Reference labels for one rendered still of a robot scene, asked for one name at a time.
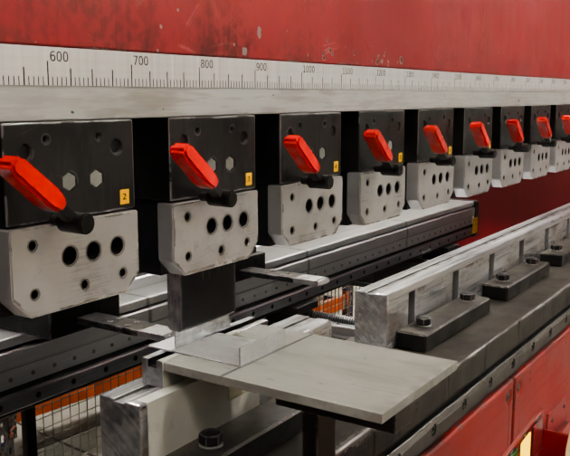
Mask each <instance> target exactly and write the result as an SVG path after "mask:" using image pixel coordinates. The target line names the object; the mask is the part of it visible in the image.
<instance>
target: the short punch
mask: <svg viewBox="0 0 570 456"><path fill-rule="evenodd" d="M166 276H167V315H168V328H169V329H170V330H172V331H175V348H178V347H181V346H183V345H186V344H189V343H191V342H194V341H196V340H198V339H201V338H203V337H207V336H210V335H212V334H214V333H217V332H219V331H222V330H225V329H227V328H229V327H230V314H232V313H234V311H235V262H232V263H229V264H225V265H222V266H219V267H215V268H212V269H209V270H205V271H199V272H197V273H193V274H189V275H186V276H185V275H179V274H173V273H168V274H167V275H166Z"/></svg>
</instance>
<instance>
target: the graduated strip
mask: <svg viewBox="0 0 570 456"><path fill-rule="evenodd" d="M0 85H61V86H129V87H196V88H264V89H331V90H465V91H533V92H570V80H567V79H552V78H538V77H523V76H508V75H494V74H479V73H465V72H450V71H422V70H407V69H394V68H379V67H365V66H350V65H336V64H321V63H306V62H278V61H264V60H249V59H234V58H221V57H206V56H192V55H177V54H163V53H148V52H120V51H105V50H91V49H76V48H62V47H48V46H33V45H19V44H4V43H0Z"/></svg>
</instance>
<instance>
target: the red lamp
mask: <svg viewBox="0 0 570 456"><path fill-rule="evenodd" d="M542 424H543V417H541V419H540V420H539V421H538V422H537V424H536V425H535V426H534V431H533V450H532V456H535V455H536V453H537V452H538V450H539V449H540V447H541V442H542Z"/></svg>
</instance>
